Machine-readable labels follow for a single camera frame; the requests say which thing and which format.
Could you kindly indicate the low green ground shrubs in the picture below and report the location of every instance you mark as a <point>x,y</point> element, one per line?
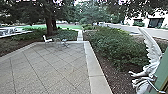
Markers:
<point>65,34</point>

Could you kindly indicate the green hedge shrubs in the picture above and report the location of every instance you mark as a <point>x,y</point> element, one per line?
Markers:
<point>115,45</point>

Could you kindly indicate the white outdoor patio chair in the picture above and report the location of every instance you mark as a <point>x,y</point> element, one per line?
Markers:
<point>47,40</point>

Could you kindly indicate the large brown tree trunk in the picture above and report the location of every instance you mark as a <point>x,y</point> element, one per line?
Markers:
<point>49,25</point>

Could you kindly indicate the white winged angel statue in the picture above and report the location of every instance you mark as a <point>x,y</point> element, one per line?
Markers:
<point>148,66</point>

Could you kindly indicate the white building with windows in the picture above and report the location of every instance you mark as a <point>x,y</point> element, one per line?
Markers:
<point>150,20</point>

